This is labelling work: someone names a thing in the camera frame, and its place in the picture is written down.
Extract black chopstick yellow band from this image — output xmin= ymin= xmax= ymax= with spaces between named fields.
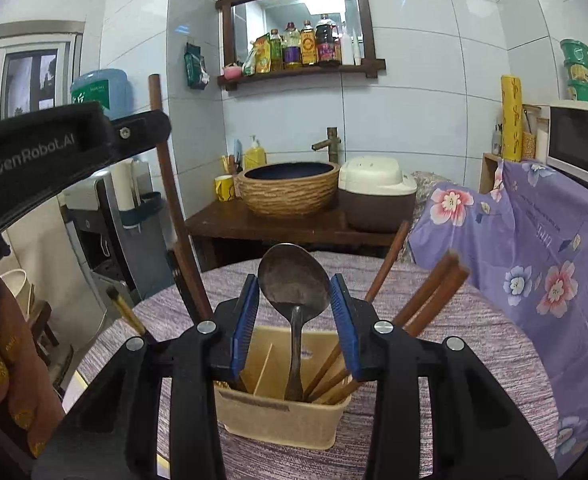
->
xmin=106 ymin=286 xmax=148 ymax=337

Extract white microwave oven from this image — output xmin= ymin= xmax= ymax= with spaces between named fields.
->
xmin=546 ymin=100 xmax=588 ymax=183

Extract purple floral cloth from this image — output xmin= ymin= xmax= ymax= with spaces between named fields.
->
xmin=409 ymin=160 xmax=588 ymax=472

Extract green hanging packet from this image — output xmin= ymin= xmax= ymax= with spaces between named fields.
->
xmin=183 ymin=42 xmax=210 ymax=90

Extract oval steel spoon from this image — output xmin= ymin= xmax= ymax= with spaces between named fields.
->
xmin=258 ymin=243 xmax=330 ymax=402

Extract yellow mug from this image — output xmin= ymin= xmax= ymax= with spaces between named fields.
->
xmin=214 ymin=174 xmax=236 ymax=203

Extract dark wooden counter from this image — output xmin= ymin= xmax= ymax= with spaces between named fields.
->
xmin=186 ymin=200 xmax=394 ymax=271

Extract yellow soap dispenser bottle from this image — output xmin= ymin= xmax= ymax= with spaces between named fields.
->
xmin=243 ymin=136 xmax=267 ymax=170

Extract brown chopstick in holder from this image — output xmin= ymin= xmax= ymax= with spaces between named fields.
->
xmin=304 ymin=221 xmax=411 ymax=402

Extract woven pattern basin sink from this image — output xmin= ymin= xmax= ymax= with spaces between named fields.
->
xmin=238 ymin=162 xmax=340 ymax=218

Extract yellow roll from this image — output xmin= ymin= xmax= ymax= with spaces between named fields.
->
xmin=501 ymin=75 xmax=523 ymax=162

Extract bronze faucet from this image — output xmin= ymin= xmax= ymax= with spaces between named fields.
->
xmin=311 ymin=127 xmax=342 ymax=164

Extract blue water jug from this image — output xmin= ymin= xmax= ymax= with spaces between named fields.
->
xmin=70 ymin=68 xmax=134 ymax=120

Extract water dispenser machine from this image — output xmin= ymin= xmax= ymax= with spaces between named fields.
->
xmin=60 ymin=158 xmax=172 ymax=315

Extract beige perforated utensil holder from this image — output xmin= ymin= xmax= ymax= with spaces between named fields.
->
xmin=215 ymin=325 xmax=352 ymax=450

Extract purple label bottle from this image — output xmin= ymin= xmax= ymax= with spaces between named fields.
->
xmin=283 ymin=22 xmax=302 ymax=70

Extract operator left hand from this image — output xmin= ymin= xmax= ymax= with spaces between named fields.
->
xmin=0 ymin=278 xmax=65 ymax=458

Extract yellow label oil bottle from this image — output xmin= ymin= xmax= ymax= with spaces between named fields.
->
xmin=300 ymin=20 xmax=318 ymax=66

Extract dark soy sauce bottle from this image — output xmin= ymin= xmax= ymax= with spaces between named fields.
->
xmin=315 ymin=14 xmax=342 ymax=66

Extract green stacked noodle cups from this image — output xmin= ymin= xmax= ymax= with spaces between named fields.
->
xmin=560 ymin=39 xmax=588 ymax=102

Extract wooden framed mirror shelf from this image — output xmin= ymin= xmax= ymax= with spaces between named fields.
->
xmin=216 ymin=0 xmax=386 ymax=91

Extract white brown rice cooker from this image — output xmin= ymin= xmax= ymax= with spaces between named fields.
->
xmin=337 ymin=156 xmax=418 ymax=233

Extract brown chopstick pair member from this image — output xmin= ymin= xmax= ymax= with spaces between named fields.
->
xmin=304 ymin=252 xmax=459 ymax=402
xmin=324 ymin=261 xmax=470 ymax=405

